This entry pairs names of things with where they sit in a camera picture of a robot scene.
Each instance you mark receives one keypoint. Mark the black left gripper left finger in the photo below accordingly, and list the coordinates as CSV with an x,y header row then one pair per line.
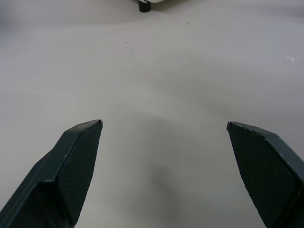
x,y
59,175

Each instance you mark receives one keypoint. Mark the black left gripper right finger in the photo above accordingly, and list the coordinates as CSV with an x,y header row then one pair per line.
x,y
268,171

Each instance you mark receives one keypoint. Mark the white object with black foot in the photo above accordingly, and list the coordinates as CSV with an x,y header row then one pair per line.
x,y
147,4

